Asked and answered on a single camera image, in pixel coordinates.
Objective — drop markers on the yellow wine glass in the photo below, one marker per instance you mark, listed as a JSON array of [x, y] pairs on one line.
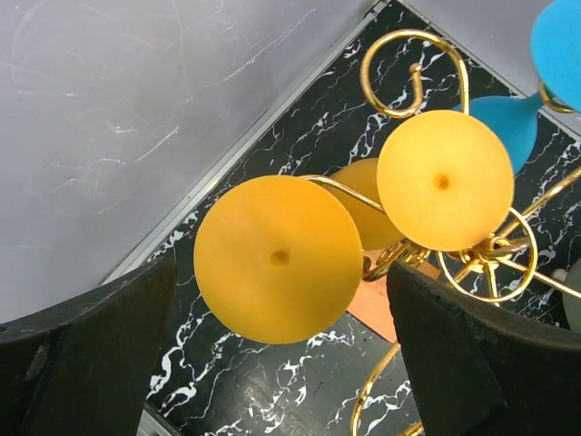
[[443, 178], [277, 259]]

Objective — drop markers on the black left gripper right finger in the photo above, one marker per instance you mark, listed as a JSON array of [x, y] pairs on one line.
[[476, 369]]

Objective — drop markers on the blue wine glass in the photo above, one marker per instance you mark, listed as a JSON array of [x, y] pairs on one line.
[[555, 51]]

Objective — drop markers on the gold wire glass rack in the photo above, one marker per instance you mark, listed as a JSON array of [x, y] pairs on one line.
[[514, 246]]

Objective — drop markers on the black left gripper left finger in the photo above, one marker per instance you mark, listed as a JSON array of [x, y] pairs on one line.
[[83, 366]]

